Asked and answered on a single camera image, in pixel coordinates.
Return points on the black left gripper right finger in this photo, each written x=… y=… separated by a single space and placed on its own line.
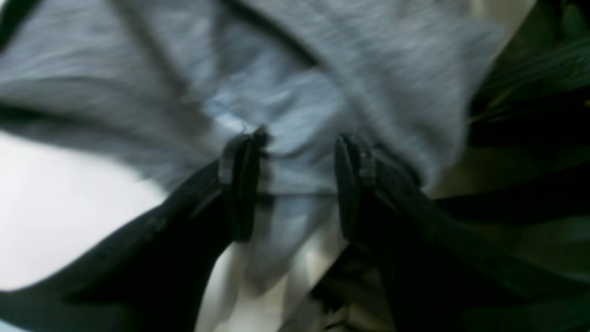
x=440 y=276

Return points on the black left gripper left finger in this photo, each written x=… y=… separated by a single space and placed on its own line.
x=151 y=274

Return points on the dark grey t-shirt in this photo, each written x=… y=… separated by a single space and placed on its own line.
x=163 y=84

